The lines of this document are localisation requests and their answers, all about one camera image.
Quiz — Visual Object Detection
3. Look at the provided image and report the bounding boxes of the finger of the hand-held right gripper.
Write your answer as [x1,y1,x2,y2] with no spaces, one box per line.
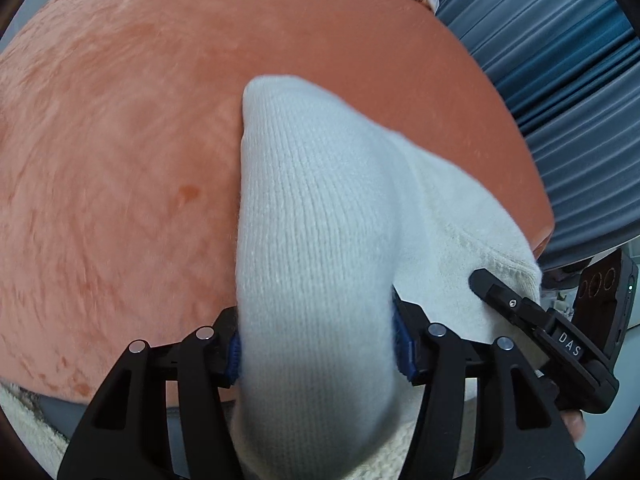
[469,268,553,333]

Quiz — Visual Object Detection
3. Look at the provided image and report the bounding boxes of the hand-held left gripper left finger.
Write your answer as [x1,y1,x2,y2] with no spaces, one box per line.
[57,306,244,480]

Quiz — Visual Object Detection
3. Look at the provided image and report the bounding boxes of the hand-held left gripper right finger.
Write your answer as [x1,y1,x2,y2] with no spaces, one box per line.
[391,292,587,480]

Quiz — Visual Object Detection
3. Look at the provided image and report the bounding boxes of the cream knit cardigan red buttons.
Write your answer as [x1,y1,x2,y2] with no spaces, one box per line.
[232,76,546,480]

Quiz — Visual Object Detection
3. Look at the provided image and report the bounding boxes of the person's right hand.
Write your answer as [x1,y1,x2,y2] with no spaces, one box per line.
[560,410,586,447]

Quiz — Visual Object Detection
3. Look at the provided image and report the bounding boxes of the cream fluffy rug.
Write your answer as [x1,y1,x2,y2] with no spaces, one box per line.
[0,382,73,480]

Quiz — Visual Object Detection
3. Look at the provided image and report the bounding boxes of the blue-grey curtain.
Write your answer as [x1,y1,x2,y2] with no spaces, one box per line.
[430,0,640,273]

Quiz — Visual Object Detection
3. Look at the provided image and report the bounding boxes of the orange plush blanket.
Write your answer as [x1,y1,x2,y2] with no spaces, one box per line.
[0,0,556,406]

